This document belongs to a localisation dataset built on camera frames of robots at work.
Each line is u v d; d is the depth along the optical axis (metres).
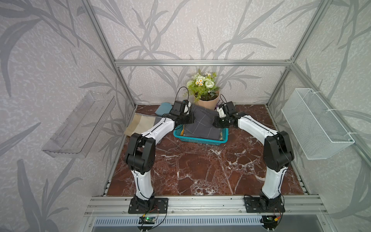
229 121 0.70
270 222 0.71
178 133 0.96
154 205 0.72
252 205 0.73
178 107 0.74
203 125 0.93
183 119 0.79
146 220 0.71
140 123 1.07
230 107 0.75
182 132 0.99
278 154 0.51
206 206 0.76
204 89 0.89
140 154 0.50
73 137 0.64
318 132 0.62
